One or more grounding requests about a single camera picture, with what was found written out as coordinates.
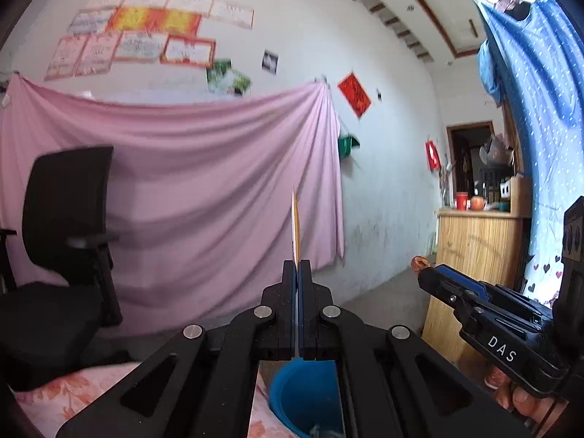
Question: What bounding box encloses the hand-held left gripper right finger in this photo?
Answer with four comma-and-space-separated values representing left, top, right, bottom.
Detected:
299, 259, 532, 438

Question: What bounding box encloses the orange white wrapper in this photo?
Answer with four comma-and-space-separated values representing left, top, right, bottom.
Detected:
290, 191, 302, 268

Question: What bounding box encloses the orange floral pink blanket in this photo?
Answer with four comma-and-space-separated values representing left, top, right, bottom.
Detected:
11, 360, 293, 438

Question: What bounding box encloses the wooden cabinet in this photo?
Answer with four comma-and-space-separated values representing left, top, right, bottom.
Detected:
422, 178, 534, 375

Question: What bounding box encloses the blue round bowl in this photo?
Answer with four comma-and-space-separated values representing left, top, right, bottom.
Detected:
268, 358, 347, 438

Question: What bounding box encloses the hanging metal pot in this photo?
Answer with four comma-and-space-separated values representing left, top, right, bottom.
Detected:
479, 136, 515, 168

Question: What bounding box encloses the red diamond wall paper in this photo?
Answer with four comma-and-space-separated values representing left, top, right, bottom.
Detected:
338, 72, 372, 120

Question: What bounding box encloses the red hanging ornament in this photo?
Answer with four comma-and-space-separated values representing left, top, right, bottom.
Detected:
425, 137, 442, 172

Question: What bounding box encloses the group of wall certificates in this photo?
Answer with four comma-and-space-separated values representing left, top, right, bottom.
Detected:
44, 0, 255, 82

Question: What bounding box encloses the person's right hand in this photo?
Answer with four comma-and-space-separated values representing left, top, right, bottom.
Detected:
484, 365, 562, 430

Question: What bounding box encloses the green photo poster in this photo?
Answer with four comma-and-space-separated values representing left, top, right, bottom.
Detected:
206, 58, 253, 97

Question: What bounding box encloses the brown door frame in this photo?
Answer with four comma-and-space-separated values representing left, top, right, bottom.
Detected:
446, 121, 516, 211

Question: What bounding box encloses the blue dotted hanging cloth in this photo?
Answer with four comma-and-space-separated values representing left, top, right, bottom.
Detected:
470, 0, 584, 304

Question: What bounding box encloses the green hanging hat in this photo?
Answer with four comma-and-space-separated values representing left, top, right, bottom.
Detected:
338, 134, 361, 160

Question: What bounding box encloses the pink hanging sheet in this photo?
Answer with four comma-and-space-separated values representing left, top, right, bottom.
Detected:
0, 75, 345, 336

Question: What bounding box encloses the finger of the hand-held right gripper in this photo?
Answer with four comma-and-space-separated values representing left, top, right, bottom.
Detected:
417, 262, 488, 306

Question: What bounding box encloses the black office chair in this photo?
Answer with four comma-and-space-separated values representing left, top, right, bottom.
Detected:
0, 146, 133, 393

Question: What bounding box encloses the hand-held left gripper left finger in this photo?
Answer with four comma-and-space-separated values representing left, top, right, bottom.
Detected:
55, 259, 297, 438

